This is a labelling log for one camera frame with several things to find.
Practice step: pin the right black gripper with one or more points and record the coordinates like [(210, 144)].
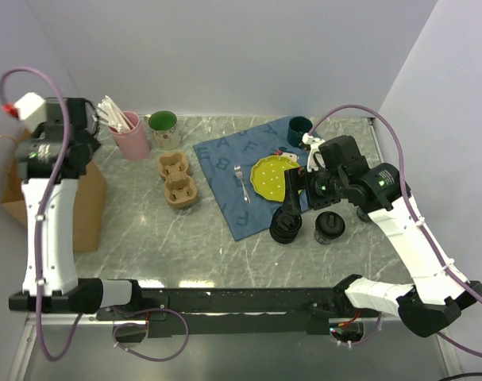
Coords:
[(295, 178)]

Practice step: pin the stack of black lids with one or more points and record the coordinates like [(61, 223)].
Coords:
[(284, 227)]

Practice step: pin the brown paper bag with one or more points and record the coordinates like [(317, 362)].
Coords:
[(89, 205)]

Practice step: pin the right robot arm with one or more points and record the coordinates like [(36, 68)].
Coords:
[(336, 170)]

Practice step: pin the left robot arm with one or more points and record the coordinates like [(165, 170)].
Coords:
[(50, 164)]

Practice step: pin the yellow green dotted plate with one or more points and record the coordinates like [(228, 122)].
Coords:
[(267, 176)]

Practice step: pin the small santa figurine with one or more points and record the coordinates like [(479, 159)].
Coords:
[(282, 151)]

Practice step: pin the dark teal mug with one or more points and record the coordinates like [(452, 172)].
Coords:
[(297, 127)]

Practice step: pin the silver fork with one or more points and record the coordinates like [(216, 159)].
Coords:
[(239, 174)]

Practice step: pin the blue letter print cloth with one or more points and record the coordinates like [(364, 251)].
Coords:
[(217, 158)]

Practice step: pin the cardboard cup carrier tray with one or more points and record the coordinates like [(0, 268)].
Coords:
[(180, 189)]

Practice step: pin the green inside ceramic mug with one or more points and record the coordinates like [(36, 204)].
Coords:
[(164, 126)]

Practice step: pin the pink straw holder cup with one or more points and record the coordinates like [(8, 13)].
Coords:
[(133, 145)]

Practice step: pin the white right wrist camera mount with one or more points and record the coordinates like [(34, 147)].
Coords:
[(315, 160)]

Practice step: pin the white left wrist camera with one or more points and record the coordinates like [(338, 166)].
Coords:
[(30, 110)]

